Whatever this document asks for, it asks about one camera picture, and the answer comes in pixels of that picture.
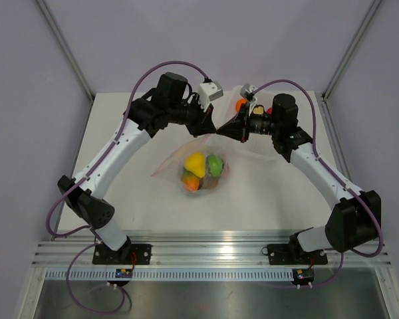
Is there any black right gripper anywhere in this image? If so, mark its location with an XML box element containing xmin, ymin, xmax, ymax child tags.
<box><xmin>217</xmin><ymin>102</ymin><xmax>281</xmax><ymax>144</ymax></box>

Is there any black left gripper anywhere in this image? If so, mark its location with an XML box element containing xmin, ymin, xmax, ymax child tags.
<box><xmin>168</xmin><ymin>94</ymin><xmax>217</xmax><ymax>138</ymax></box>

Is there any yellow toy lemon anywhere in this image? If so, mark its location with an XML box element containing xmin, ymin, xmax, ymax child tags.
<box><xmin>184</xmin><ymin>152</ymin><xmax>205</xmax><ymax>178</ymax></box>

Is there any green toy watermelon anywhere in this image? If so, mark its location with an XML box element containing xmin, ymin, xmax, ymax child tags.
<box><xmin>206</xmin><ymin>154</ymin><xmax>225</xmax><ymax>178</ymax></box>

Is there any clear zip top bag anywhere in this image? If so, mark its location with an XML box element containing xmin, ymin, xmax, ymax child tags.
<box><xmin>152</xmin><ymin>134</ymin><xmax>230</xmax><ymax>196</ymax></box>

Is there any orange toy peach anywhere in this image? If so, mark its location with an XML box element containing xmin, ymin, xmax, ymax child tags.
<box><xmin>182</xmin><ymin>172</ymin><xmax>201</xmax><ymax>192</ymax></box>

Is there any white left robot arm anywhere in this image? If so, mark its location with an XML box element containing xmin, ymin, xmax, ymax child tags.
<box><xmin>58</xmin><ymin>72</ymin><xmax>223</xmax><ymax>265</ymax></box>

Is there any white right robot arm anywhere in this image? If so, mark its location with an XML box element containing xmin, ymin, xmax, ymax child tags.
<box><xmin>217</xmin><ymin>94</ymin><xmax>383</xmax><ymax>263</ymax></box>

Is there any orange toy fruit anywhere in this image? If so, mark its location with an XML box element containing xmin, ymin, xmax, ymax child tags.
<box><xmin>235</xmin><ymin>99</ymin><xmax>247</xmax><ymax>112</ymax></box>

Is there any pale yellow toy pear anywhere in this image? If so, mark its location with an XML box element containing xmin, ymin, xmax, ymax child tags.
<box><xmin>253</xmin><ymin>105</ymin><xmax>265</xmax><ymax>116</ymax></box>

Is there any brown toy kiwi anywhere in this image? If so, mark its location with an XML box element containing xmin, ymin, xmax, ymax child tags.
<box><xmin>203</xmin><ymin>177</ymin><xmax>219</xmax><ymax>190</ymax></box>

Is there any right circuit board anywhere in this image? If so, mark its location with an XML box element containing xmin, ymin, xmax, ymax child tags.
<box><xmin>293</xmin><ymin>268</ymin><xmax>315</xmax><ymax>284</ymax></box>

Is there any circuit board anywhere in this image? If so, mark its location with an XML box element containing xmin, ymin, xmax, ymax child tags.
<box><xmin>115</xmin><ymin>268</ymin><xmax>133</xmax><ymax>278</ymax></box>
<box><xmin>293</xmin><ymin>268</ymin><xmax>315</xmax><ymax>284</ymax></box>

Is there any left circuit board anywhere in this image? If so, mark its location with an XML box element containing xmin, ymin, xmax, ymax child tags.
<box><xmin>115</xmin><ymin>268</ymin><xmax>133</xmax><ymax>278</ymax></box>

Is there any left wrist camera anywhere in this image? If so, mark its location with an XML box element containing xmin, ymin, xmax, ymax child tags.
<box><xmin>198</xmin><ymin>81</ymin><xmax>223</xmax><ymax>110</ymax></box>

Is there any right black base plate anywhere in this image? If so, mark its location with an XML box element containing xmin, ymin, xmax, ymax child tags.
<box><xmin>265</xmin><ymin>244</ymin><xmax>328</xmax><ymax>266</ymax></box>

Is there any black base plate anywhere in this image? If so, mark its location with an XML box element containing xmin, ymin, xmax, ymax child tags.
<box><xmin>92</xmin><ymin>243</ymin><xmax>152</xmax><ymax>266</ymax></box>
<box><xmin>265</xmin><ymin>244</ymin><xmax>328</xmax><ymax>266</ymax></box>

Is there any white slotted cable duct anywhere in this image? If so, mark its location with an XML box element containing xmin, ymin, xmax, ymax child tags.
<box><xmin>45</xmin><ymin>268</ymin><xmax>293</xmax><ymax>282</ymax></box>

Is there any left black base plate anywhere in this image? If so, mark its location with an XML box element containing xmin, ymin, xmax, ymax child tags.
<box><xmin>92</xmin><ymin>243</ymin><xmax>152</xmax><ymax>266</ymax></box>

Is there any aluminium frame rail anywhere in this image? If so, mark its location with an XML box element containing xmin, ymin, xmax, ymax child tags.
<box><xmin>31</xmin><ymin>229</ymin><xmax>392</xmax><ymax>268</ymax></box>

